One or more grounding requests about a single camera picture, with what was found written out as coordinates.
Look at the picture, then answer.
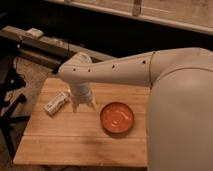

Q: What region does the small white box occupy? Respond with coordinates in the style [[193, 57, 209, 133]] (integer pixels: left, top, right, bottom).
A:
[[26, 28, 43, 38]]

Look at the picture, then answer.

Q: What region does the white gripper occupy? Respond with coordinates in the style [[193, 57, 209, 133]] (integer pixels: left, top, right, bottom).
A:
[[69, 83, 97, 112]]

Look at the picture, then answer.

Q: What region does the black tripod stand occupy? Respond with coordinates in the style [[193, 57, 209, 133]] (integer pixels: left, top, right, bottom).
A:
[[0, 54, 31, 161]]

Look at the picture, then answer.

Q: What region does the orange ceramic bowl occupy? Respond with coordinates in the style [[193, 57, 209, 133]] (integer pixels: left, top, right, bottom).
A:
[[100, 102, 134, 134]]

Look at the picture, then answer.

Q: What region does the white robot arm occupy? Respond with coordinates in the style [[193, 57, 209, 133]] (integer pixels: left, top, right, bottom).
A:
[[58, 47, 213, 171]]

